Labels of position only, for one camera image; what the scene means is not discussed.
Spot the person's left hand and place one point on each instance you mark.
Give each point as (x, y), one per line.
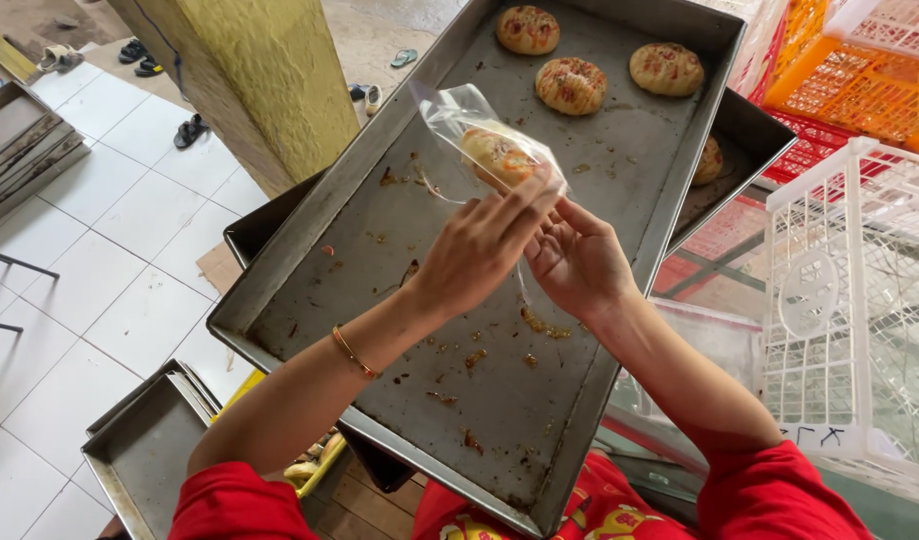
(474, 251)

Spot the person's right hand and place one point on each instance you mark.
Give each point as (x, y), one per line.
(583, 262)

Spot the person's left fingers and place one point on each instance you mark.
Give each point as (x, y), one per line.
(519, 199)

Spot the clear plastic bag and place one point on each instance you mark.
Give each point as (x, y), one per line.
(467, 120)

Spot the topped bun in bag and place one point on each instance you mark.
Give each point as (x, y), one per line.
(497, 154)

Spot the round topped bun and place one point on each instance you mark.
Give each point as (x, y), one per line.
(666, 69)
(527, 30)
(707, 161)
(571, 85)

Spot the white slipper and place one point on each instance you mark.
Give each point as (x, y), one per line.
(373, 99)

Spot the teal flip-flop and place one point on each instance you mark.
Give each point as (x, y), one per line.
(404, 58)

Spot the large grey metal baking tray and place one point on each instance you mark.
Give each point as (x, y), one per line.
(354, 300)

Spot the dark blue slipper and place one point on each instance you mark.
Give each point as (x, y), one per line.
(356, 91)

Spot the dark metal baking tray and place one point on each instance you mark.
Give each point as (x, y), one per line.
(744, 142)

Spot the yellow concrete pillar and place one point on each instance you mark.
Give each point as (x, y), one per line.
(264, 82)

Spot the pale pink plastic crate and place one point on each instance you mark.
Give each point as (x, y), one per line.
(756, 37)

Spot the brown cardboard piece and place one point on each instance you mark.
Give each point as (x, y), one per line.
(219, 268)

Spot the large white plastic crate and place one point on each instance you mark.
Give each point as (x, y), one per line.
(849, 225)

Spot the yellow plastic crate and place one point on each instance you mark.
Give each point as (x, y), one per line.
(320, 469)

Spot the bread pieces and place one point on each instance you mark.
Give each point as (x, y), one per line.
(303, 470)

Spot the orange plastic crate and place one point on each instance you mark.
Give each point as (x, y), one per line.
(857, 90)

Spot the empty grey metal tray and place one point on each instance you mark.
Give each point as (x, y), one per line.
(175, 369)
(148, 457)

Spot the black sandal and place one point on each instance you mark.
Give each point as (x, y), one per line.
(132, 51)
(149, 68)

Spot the small white plastic crate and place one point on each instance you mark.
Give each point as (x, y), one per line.
(894, 26)

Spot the red printed shirt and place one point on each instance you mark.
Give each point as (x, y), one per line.
(234, 502)

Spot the beige sandals pair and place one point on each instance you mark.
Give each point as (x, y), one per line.
(60, 57)

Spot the black metal stand leg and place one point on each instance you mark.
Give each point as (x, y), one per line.
(20, 262)
(0, 325)

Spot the stack of grey metal trays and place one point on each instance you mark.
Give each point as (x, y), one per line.
(16, 150)

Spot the yellow wooden plank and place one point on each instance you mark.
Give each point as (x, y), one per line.
(3, 49)

